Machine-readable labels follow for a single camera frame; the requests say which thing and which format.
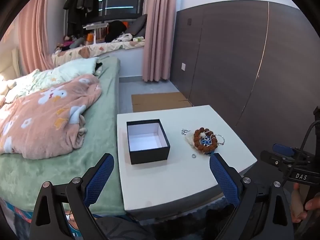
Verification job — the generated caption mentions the black square jewelry box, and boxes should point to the black square jewelry box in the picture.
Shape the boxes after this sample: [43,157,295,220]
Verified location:
[126,119,170,165]

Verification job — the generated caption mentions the hanging dark clothes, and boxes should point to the hanging dark clothes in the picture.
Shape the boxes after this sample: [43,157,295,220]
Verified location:
[63,0,99,36]

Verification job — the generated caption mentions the flattened cardboard sheet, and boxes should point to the flattened cardboard sheet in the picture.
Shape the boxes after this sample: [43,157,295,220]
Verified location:
[131,92,192,113]

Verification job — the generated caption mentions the white wall socket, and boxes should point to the white wall socket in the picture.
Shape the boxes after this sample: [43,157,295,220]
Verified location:
[181,63,186,71]

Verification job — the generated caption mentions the white bedside table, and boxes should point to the white bedside table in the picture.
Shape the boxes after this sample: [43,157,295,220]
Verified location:
[117,105,257,212]

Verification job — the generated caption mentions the pink curtain left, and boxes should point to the pink curtain left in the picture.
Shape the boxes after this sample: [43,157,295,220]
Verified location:
[18,0,53,74]

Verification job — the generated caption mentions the pink duck blanket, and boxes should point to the pink duck blanket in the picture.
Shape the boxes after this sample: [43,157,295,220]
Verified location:
[1,74,102,160]

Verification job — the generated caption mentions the green bed sheet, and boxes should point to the green bed sheet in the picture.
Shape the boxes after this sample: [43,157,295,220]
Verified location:
[1,56,125,216]

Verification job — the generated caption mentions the black cable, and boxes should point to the black cable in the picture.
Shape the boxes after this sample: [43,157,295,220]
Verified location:
[281,121,320,184]

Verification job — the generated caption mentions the right human hand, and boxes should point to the right human hand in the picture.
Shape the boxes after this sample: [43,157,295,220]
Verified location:
[290,183,320,223]

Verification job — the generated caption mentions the brown wooden bead bracelet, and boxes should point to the brown wooden bead bracelet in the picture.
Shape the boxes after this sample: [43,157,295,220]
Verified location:
[194,128,219,153]

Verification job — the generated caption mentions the pink curtain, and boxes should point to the pink curtain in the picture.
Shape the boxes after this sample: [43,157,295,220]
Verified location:
[143,0,176,82]
[18,0,53,74]

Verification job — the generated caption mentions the pink curtain right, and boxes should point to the pink curtain right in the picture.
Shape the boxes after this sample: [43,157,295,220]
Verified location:
[143,0,176,82]

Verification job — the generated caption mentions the silver bangle bracelet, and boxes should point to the silver bangle bracelet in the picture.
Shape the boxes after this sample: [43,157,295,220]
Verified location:
[212,134,226,146]

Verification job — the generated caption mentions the silver stud earrings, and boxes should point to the silver stud earrings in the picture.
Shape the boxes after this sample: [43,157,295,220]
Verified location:
[181,129,190,135]

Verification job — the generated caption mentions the light green pillow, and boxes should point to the light green pillow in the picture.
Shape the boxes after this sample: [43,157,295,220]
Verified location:
[13,57,99,89]

